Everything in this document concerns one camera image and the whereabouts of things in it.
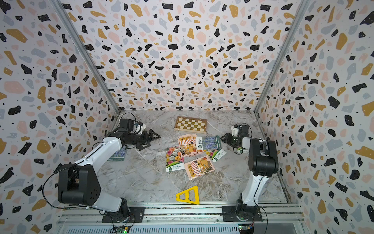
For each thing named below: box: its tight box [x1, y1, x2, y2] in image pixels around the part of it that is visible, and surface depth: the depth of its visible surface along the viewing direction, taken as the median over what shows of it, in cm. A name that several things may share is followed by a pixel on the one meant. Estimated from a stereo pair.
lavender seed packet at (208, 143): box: [196, 135, 222, 151], surface depth 105 cm
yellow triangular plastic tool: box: [175, 185, 200, 205], surface depth 81 cm
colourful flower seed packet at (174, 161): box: [165, 145, 186, 173], surface depth 96 cm
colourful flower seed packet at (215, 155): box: [205, 148, 227, 163], surface depth 99 cm
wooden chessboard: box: [174, 116, 208, 135], surface depth 112 cm
